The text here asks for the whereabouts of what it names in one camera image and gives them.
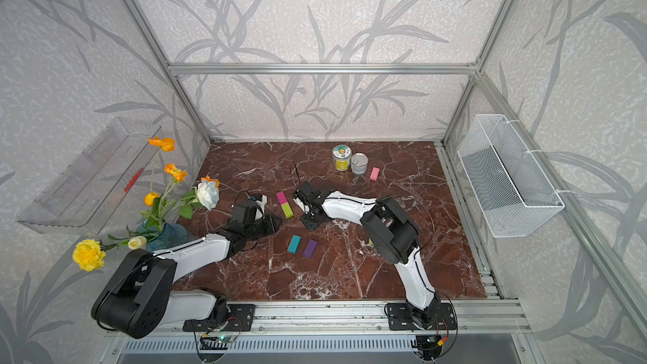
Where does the teal block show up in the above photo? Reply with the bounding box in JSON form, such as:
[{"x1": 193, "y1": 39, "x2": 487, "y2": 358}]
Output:
[{"x1": 287, "y1": 235, "x2": 302, "y2": 254}]

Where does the purple long block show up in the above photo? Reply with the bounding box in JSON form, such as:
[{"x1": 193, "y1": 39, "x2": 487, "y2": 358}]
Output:
[{"x1": 303, "y1": 239, "x2": 318, "y2": 259}]

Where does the right circuit board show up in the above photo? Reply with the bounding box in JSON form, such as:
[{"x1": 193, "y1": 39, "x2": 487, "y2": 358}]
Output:
[{"x1": 411, "y1": 335, "x2": 448, "y2": 354}]

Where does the silver tin can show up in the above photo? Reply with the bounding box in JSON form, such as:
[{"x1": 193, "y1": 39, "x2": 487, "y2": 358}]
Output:
[{"x1": 350, "y1": 153, "x2": 368, "y2": 175}]

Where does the white wire basket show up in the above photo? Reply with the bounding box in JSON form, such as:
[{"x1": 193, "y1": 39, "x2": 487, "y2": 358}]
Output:
[{"x1": 458, "y1": 114, "x2": 564, "y2": 239}]

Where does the clear plastic wall shelf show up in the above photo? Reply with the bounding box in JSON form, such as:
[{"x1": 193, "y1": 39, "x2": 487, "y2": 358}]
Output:
[{"x1": 17, "y1": 118, "x2": 162, "y2": 235}]

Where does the pink small block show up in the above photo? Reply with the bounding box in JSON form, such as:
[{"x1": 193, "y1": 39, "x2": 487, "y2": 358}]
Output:
[{"x1": 370, "y1": 167, "x2": 381, "y2": 181}]

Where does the yellow green labelled tin can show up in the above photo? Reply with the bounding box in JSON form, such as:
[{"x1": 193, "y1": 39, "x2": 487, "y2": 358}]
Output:
[{"x1": 332, "y1": 144, "x2": 352, "y2": 171}]

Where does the magenta long block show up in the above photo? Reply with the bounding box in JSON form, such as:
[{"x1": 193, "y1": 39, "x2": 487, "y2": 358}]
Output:
[{"x1": 276, "y1": 191, "x2": 288, "y2": 205}]

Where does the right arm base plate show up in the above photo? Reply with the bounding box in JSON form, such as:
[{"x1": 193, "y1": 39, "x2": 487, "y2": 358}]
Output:
[{"x1": 384, "y1": 302, "x2": 458, "y2": 331}]

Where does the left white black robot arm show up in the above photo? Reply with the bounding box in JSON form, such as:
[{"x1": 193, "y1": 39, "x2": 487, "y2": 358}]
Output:
[{"x1": 91, "y1": 214, "x2": 281, "y2": 339}]

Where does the lime green long block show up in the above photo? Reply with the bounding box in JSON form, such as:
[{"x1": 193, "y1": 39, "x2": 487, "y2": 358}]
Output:
[{"x1": 281, "y1": 203, "x2": 294, "y2": 218}]

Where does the circuit board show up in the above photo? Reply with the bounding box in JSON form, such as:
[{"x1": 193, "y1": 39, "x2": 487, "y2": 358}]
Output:
[
  {"x1": 411, "y1": 335, "x2": 448, "y2": 354},
  {"x1": 198, "y1": 334, "x2": 239, "y2": 351}
]

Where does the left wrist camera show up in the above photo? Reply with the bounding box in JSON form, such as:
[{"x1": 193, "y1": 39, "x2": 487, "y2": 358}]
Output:
[{"x1": 228, "y1": 195, "x2": 267, "y2": 227}]

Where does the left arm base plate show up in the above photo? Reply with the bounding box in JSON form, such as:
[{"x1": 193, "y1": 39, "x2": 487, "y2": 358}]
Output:
[{"x1": 182, "y1": 303, "x2": 255, "y2": 333}]

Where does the flower bouquet in glass vase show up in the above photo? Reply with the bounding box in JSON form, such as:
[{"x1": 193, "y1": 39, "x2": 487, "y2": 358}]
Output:
[{"x1": 72, "y1": 163, "x2": 220, "y2": 272}]

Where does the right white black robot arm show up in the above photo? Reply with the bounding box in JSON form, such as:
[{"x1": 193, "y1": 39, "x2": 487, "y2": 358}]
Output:
[{"x1": 293, "y1": 189, "x2": 441, "y2": 330}]

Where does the left circuit board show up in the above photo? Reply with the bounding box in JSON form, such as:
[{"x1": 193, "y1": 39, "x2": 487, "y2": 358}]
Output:
[{"x1": 198, "y1": 334, "x2": 239, "y2": 351}]

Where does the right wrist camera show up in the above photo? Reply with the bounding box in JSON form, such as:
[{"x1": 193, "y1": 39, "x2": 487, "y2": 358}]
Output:
[{"x1": 293, "y1": 180, "x2": 321, "y2": 212}]

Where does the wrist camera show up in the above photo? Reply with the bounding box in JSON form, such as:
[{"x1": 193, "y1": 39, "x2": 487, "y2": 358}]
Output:
[
  {"x1": 293, "y1": 180, "x2": 321, "y2": 212},
  {"x1": 228, "y1": 195, "x2": 267, "y2": 227}
]

